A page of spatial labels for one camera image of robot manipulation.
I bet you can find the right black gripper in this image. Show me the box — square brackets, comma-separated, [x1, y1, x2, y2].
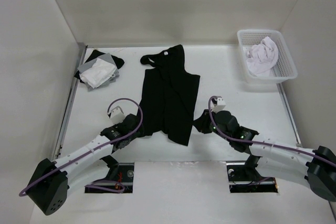
[191, 109, 232, 142]

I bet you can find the black tank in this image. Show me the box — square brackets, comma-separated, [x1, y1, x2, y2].
[138, 45, 200, 146]
[74, 50, 124, 80]

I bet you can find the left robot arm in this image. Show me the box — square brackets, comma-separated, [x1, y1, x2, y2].
[25, 114, 143, 216]

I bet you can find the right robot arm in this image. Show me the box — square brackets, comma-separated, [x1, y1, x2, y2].
[193, 109, 335, 202]

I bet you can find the folded white tank top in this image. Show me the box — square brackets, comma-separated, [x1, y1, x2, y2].
[79, 59, 117, 88]

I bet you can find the folded black tank top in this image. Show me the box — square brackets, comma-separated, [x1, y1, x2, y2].
[74, 50, 124, 80]

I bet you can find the folded grey tank top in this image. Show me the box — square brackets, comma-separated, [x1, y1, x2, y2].
[78, 54, 119, 92]

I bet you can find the white tank top in basket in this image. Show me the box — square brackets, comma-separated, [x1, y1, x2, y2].
[245, 36, 279, 77]

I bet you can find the white plastic basket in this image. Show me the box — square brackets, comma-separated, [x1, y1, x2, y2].
[237, 29, 298, 84]

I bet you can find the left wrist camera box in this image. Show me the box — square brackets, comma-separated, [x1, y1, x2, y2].
[107, 106, 125, 124]

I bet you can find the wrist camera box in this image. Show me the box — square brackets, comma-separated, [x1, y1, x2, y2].
[211, 96, 226, 113]
[107, 106, 125, 124]

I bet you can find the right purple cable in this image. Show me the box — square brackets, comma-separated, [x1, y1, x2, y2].
[208, 95, 336, 168]

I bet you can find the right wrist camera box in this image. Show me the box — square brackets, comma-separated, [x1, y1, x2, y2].
[211, 96, 226, 113]

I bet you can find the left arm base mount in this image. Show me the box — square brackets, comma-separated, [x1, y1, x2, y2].
[85, 157, 135, 194]

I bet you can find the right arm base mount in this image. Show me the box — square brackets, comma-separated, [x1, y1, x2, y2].
[226, 156, 278, 193]

